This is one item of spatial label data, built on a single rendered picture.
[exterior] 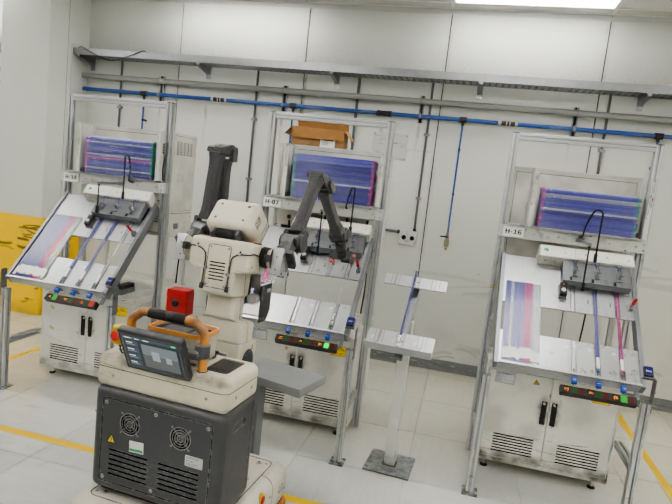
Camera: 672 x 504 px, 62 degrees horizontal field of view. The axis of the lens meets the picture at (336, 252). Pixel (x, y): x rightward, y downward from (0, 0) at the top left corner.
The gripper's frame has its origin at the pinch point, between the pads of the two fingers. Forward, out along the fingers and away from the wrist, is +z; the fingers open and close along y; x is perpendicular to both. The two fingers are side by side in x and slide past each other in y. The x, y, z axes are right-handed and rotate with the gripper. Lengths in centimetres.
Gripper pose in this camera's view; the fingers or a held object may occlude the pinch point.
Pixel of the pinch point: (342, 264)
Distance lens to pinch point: 308.6
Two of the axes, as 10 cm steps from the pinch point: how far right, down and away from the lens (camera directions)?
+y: -9.7, -1.3, 2.1
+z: 0.8, 6.4, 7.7
